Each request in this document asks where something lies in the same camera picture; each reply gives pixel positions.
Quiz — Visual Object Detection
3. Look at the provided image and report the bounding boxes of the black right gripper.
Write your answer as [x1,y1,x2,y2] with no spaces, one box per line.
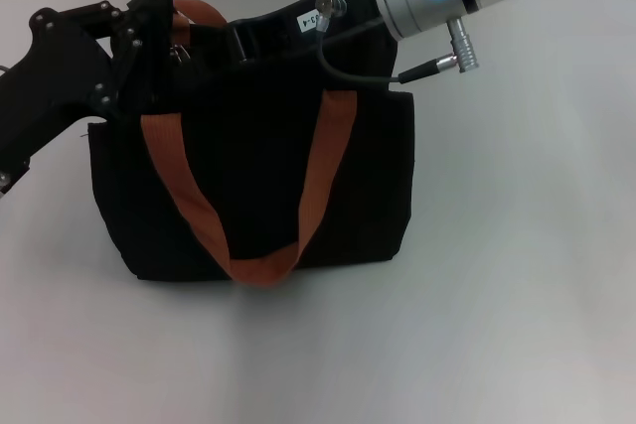
[187,0,395,73]

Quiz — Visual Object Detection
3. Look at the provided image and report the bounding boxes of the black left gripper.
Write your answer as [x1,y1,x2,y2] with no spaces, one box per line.
[0,0,176,197]

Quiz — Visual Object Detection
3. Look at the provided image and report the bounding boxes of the black food bag orange handles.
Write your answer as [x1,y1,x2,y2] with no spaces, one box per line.
[86,0,416,289]

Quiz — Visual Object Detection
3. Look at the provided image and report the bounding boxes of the right gripper cable with connectors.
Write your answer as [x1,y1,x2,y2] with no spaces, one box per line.
[314,0,481,93]

